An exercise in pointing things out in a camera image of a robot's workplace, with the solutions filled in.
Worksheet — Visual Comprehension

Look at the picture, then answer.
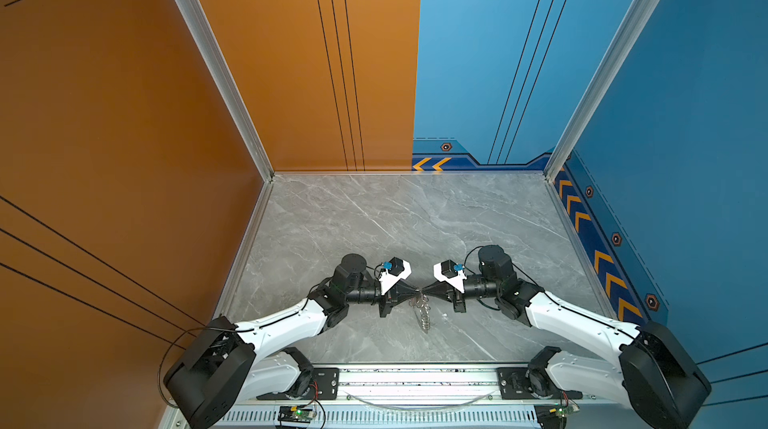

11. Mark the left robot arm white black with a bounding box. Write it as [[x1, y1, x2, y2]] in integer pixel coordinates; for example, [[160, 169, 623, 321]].
[[160, 254, 418, 428]]

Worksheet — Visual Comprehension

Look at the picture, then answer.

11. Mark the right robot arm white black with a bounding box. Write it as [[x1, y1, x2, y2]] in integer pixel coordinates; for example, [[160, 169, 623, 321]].
[[422, 245, 712, 428]]

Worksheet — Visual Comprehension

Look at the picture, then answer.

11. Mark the right green circuit board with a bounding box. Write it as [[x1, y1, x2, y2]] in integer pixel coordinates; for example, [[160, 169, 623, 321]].
[[534, 402, 580, 429]]

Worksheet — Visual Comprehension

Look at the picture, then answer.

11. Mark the green circuit board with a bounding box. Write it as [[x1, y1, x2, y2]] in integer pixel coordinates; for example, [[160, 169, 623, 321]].
[[534, 402, 580, 429], [276, 406, 317, 428]]

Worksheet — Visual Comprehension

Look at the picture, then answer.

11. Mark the left green circuit board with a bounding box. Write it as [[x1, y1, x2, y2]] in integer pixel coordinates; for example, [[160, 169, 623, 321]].
[[276, 406, 317, 428]]

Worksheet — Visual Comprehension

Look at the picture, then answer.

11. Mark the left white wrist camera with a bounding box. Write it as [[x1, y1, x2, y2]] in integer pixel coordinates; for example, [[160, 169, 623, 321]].
[[377, 257, 412, 294]]

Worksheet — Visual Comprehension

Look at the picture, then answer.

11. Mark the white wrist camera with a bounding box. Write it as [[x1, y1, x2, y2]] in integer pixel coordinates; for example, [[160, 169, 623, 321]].
[[433, 260, 467, 294], [377, 257, 412, 294]]

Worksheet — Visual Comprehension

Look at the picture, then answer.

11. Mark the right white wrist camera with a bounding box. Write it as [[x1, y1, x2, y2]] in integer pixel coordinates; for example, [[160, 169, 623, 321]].
[[433, 260, 467, 294]]

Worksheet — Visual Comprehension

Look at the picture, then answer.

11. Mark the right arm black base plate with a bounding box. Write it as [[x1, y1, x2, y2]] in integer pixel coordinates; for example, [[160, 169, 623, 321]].
[[496, 366, 584, 400]]

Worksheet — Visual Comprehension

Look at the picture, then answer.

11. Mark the aluminium front rail frame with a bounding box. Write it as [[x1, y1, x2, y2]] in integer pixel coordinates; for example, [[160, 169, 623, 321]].
[[158, 361, 685, 429]]

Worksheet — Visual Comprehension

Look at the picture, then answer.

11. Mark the clear cable on rail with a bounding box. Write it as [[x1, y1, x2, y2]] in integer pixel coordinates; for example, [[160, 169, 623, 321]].
[[347, 392, 490, 412]]

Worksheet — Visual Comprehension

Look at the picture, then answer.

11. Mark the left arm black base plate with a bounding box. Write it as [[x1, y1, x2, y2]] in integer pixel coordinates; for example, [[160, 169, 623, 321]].
[[257, 367, 340, 402]]

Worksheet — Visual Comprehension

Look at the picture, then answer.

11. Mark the left corner aluminium post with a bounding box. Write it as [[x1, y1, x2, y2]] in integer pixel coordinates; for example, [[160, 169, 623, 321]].
[[174, 0, 274, 183]]

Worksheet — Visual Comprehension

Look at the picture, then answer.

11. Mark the corner aluminium post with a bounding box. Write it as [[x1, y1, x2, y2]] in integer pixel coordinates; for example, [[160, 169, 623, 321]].
[[543, 0, 661, 183], [174, 0, 274, 183]]

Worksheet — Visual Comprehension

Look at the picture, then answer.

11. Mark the right corner aluminium post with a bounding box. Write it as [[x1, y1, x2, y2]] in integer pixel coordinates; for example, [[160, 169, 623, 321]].
[[543, 0, 661, 183]]

